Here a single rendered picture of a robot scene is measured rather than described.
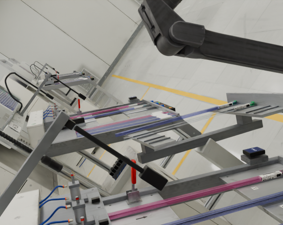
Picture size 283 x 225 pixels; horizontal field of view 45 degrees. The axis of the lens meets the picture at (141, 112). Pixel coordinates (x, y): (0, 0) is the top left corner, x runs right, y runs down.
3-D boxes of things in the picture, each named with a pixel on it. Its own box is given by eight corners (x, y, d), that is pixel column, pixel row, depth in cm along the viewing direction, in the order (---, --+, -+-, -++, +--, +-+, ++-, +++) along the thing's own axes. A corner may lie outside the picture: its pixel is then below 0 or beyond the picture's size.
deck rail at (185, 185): (277, 175, 103) (276, 156, 102) (282, 177, 101) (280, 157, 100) (32, 238, 86) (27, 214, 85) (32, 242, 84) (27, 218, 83)
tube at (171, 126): (252, 105, 127) (252, 102, 127) (254, 105, 126) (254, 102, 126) (124, 140, 112) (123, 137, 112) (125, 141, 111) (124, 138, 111)
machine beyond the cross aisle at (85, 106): (120, 97, 606) (25, 30, 548) (131, 103, 528) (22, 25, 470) (75, 161, 602) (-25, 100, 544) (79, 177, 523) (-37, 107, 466)
